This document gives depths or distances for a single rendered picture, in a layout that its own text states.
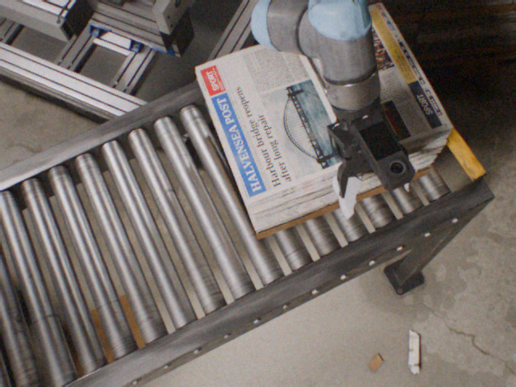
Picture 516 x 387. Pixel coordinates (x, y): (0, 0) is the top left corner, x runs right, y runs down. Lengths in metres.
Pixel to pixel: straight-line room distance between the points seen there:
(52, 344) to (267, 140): 0.59
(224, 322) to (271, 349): 0.80
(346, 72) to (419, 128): 0.25
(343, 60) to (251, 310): 0.54
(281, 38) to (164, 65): 1.30
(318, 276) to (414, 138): 0.33
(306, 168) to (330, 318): 1.04
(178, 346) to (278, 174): 0.40
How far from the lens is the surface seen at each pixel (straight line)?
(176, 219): 1.12
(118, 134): 1.24
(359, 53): 0.72
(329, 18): 0.69
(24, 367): 1.17
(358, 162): 0.81
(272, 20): 0.78
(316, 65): 0.98
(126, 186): 1.18
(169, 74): 2.01
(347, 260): 1.07
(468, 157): 1.17
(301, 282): 1.06
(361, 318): 1.87
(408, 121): 0.94
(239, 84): 0.96
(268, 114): 0.93
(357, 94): 0.74
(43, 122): 2.34
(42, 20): 1.59
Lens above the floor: 1.84
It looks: 69 degrees down
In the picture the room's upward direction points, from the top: 12 degrees counter-clockwise
